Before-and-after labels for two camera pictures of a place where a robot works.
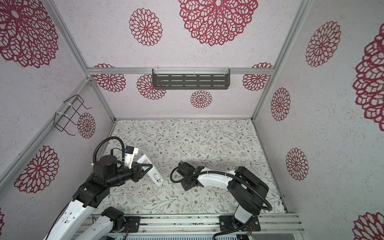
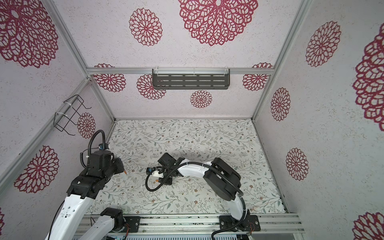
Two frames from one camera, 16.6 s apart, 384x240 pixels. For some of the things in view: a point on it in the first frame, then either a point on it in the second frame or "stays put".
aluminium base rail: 270,224 stays put
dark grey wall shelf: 191,79 stays put
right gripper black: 190,180 -> 165,160
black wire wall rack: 61,120 stays put
